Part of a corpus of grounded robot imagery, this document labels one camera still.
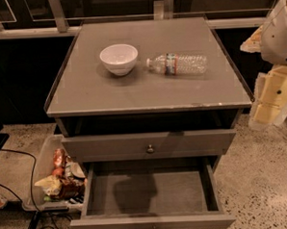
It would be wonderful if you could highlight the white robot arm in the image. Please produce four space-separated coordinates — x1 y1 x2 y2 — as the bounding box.
240 0 287 131

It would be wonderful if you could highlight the red snack bag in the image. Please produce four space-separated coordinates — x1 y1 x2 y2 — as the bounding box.
53 149 66 168

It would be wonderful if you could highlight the grey top drawer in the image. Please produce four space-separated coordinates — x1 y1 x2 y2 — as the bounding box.
62 129 235 163

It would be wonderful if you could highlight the brown snack bag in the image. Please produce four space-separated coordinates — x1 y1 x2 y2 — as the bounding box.
59 178 85 199

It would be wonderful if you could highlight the grey wooden drawer cabinet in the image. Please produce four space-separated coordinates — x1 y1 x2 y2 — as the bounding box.
39 13 258 167

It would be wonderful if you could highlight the grey drawer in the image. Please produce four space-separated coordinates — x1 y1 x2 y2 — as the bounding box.
62 129 235 163
71 157 236 229

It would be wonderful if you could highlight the metal window railing frame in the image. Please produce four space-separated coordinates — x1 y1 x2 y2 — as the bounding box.
0 0 279 39

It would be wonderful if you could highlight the clear plastic water bottle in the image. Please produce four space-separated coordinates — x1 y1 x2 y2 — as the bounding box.
146 52 208 76

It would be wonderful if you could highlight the yellow snack bag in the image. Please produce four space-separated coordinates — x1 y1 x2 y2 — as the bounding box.
35 175 62 195

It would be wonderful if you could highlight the clear plastic storage bin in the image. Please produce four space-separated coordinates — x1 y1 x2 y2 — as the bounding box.
22 135 84 212

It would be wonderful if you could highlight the black cable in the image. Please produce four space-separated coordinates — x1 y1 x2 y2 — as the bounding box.
0 142 70 229

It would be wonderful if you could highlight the white ceramic bowl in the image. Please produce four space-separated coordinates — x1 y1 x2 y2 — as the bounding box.
100 44 139 76

